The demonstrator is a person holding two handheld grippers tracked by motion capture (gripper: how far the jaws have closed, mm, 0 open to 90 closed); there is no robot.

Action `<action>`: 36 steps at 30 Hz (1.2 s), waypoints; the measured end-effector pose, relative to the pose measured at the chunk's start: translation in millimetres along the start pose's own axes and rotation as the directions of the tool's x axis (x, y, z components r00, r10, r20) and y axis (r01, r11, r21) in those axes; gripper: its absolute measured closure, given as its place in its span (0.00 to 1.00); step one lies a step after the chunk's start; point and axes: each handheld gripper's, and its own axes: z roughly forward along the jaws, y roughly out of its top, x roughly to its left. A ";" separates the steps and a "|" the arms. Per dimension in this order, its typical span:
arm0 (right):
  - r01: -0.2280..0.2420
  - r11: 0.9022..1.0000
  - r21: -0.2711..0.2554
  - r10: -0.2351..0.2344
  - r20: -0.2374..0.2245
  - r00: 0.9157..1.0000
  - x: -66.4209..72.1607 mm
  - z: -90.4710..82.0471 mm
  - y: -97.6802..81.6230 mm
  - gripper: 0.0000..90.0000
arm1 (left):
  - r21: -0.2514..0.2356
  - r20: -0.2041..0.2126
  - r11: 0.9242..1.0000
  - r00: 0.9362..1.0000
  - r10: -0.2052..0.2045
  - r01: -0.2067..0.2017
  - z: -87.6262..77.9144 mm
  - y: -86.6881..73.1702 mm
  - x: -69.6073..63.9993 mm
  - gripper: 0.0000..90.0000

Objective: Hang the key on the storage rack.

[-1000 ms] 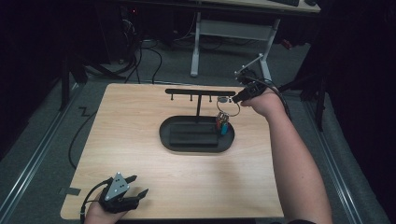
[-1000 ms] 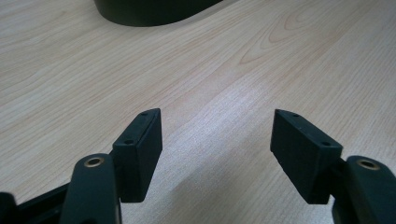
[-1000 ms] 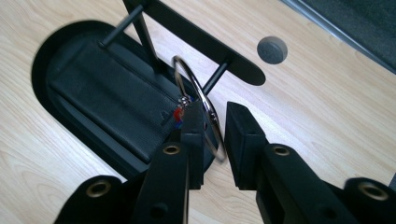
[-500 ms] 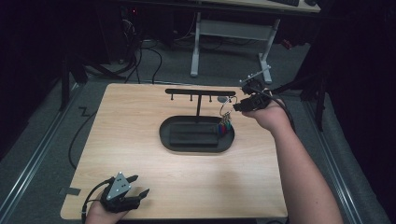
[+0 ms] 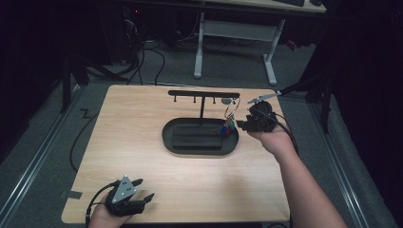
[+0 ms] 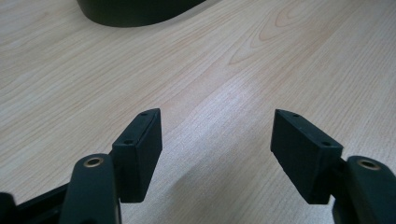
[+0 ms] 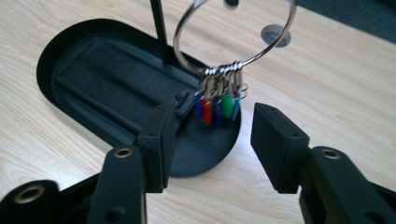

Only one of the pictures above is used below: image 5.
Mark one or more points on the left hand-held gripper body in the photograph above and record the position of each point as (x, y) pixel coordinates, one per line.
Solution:
(123, 201)

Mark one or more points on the person's right hand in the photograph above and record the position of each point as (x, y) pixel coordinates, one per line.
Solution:
(275, 142)

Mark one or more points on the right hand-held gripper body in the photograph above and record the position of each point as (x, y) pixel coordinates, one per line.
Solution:
(261, 122)

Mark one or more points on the person's left hand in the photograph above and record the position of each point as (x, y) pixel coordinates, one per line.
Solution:
(109, 220)

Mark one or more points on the black key rack with tray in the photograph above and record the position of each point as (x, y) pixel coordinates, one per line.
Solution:
(190, 152)

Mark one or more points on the grey round table grommet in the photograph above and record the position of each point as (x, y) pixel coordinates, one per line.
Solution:
(225, 101)

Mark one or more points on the metal floor rail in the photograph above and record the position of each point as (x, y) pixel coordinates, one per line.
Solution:
(342, 171)
(34, 161)

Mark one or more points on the black keyboard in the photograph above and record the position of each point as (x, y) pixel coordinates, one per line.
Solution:
(290, 2)

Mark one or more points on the black wallet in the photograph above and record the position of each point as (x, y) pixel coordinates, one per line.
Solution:
(196, 137)

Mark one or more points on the black metal stand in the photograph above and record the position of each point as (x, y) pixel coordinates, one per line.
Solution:
(324, 104)
(66, 82)

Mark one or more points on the black tape strip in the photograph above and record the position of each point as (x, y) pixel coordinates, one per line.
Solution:
(72, 194)

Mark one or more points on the black computer mouse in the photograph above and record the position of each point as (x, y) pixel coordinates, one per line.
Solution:
(316, 2)

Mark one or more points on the white-framed desk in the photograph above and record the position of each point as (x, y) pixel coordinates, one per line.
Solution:
(237, 30)

